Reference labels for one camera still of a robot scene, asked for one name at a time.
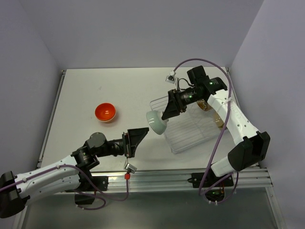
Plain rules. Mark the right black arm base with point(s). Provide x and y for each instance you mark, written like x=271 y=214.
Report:
x=214 y=194

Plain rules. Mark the aluminium rail frame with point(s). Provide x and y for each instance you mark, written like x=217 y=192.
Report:
x=160 y=195

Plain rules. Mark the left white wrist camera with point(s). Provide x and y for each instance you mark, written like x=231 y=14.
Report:
x=130 y=169

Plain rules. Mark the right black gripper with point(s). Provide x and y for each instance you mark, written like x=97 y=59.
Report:
x=175 y=104

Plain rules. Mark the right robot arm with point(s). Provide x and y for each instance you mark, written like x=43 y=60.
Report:
x=251 y=145

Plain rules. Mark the cream bowl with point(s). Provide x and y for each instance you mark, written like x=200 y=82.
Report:
x=218 y=121
x=204 y=105

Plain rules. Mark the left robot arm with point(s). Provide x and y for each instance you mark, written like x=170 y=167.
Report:
x=70 y=174

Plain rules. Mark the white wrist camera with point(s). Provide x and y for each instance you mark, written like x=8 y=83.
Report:
x=171 y=78
x=130 y=169

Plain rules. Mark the orange bowl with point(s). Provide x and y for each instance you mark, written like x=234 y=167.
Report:
x=105 y=112

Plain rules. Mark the pale green bowl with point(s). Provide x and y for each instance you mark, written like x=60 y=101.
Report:
x=155 y=121

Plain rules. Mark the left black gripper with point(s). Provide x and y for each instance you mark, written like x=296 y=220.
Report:
x=132 y=138

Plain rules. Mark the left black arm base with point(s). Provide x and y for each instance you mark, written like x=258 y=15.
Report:
x=100 y=182

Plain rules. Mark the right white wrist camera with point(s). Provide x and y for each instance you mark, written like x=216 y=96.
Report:
x=171 y=78

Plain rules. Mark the clear plastic dish rack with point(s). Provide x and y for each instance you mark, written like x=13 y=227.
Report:
x=190 y=128

